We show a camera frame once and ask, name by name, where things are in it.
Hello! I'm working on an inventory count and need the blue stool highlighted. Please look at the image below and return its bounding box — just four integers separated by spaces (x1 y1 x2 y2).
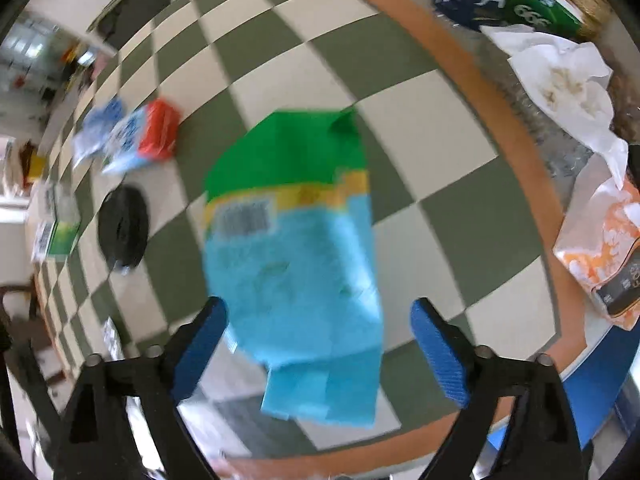
487 328 640 453

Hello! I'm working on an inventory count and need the orange white snack packet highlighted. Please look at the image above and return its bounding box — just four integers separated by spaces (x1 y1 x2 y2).
553 155 639 330

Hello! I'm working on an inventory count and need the crumpled white tissue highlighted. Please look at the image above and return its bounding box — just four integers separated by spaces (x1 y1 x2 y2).
480 24 628 188

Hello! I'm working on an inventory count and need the dark wooden chair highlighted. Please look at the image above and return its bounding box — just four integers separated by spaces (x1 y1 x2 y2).
1 280 53 353

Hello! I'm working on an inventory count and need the silver pill blister pack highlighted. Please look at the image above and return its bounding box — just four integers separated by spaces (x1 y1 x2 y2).
102 318 126 361

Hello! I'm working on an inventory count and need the green white cup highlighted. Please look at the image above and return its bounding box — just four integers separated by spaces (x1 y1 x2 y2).
503 0 588 39

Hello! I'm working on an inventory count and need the black plastic cup lid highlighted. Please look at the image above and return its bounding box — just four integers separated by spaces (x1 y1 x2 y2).
96 184 150 274

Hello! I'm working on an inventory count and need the white green medicine box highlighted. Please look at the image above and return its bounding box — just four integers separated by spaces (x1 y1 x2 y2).
27 182 80 262

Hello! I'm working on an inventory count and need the blue plastic wrapper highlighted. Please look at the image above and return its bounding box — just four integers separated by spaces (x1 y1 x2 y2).
73 96 125 168

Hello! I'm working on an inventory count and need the blue green snack bag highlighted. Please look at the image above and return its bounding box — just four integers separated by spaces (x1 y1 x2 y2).
203 108 384 427

